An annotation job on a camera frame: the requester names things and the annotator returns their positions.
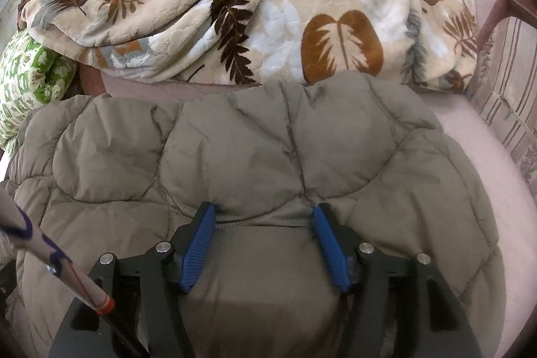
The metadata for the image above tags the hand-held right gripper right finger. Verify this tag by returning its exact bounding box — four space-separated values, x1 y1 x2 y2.
310 203 483 358

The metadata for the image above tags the leaf print fleece blanket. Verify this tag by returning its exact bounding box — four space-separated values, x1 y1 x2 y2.
17 0 479 92

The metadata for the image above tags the green patterned pillow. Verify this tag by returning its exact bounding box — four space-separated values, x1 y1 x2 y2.
0 32 78 151

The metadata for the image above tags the striped cushion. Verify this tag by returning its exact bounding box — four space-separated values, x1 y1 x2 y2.
470 16 537 208

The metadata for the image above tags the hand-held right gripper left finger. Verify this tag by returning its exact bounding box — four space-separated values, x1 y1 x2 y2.
48 201 216 358

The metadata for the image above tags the grey puffer jacket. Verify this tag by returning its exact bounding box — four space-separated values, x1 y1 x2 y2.
6 72 506 358

